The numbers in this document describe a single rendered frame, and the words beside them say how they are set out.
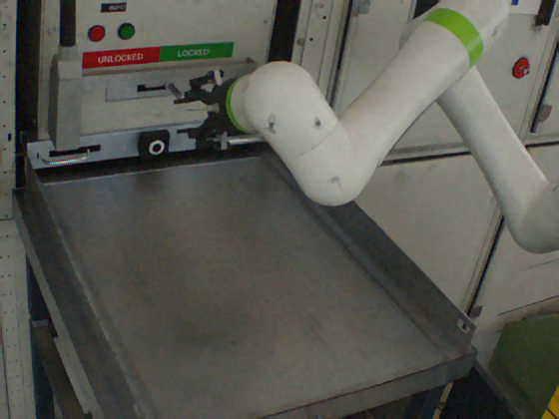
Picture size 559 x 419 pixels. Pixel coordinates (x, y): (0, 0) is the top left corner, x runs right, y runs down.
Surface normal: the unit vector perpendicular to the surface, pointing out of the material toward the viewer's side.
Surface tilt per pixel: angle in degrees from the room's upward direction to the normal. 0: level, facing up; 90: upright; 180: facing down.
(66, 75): 61
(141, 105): 90
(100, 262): 0
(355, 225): 90
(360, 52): 90
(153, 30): 90
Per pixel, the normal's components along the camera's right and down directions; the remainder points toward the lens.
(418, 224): 0.45, 0.53
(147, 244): 0.15, -0.84
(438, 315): -0.88, 0.13
